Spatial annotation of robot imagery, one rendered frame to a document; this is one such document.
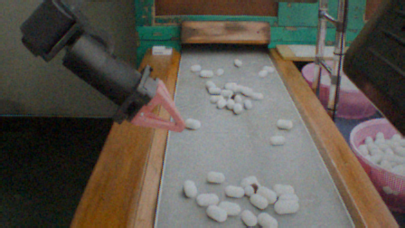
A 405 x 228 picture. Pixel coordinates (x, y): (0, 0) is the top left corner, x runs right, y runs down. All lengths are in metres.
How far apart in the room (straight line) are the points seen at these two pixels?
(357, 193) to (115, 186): 0.39
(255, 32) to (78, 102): 1.45
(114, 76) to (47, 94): 2.05
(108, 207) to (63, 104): 2.01
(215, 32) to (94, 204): 0.89
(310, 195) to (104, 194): 0.33
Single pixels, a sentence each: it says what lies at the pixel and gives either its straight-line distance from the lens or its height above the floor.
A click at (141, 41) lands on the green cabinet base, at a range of 1.47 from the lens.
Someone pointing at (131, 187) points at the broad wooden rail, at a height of 0.76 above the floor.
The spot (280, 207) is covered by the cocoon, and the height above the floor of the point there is 0.76.
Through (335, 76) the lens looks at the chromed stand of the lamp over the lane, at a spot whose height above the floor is 0.85.
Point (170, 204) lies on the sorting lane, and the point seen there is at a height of 0.74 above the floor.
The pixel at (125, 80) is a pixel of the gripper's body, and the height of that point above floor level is 0.94.
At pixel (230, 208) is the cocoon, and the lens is 0.63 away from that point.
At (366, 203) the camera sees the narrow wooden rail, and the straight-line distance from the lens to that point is 0.67.
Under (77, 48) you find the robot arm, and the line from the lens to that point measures 0.59.
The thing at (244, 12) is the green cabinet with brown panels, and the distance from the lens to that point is 1.45.
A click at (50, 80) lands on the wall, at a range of 2.58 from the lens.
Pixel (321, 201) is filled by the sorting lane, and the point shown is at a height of 0.74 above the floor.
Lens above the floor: 1.13
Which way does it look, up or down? 24 degrees down
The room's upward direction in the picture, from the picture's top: straight up
